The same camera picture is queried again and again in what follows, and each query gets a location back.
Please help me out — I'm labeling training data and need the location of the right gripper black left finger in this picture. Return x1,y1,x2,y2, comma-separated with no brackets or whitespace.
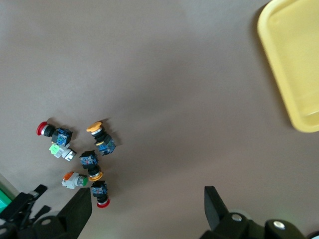
0,188,93,239

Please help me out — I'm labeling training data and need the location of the red mushroom push button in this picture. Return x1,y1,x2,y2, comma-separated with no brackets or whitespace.
36,121,74,147
90,180,112,209

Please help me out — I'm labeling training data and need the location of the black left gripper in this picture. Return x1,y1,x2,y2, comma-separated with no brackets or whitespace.
0,184,52,226

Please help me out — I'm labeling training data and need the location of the green plastic tray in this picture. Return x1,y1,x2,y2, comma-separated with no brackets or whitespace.
0,174,19,209

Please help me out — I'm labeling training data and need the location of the yellow mushroom push button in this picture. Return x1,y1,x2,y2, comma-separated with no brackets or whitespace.
86,121,117,156
79,150,104,182

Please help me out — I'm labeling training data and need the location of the brown table mat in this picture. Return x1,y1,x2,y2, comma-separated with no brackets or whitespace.
0,0,319,239

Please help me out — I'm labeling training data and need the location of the yellow plastic tray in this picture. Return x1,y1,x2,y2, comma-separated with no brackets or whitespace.
257,0,319,133

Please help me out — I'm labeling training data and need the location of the green button with green block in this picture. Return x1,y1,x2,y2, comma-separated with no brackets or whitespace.
48,142,77,161

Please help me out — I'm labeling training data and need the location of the white switch orange tip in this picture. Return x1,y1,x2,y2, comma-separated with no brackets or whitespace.
61,171,89,191

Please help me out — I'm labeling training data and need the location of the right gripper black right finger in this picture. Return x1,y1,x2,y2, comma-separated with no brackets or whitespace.
199,185,310,239

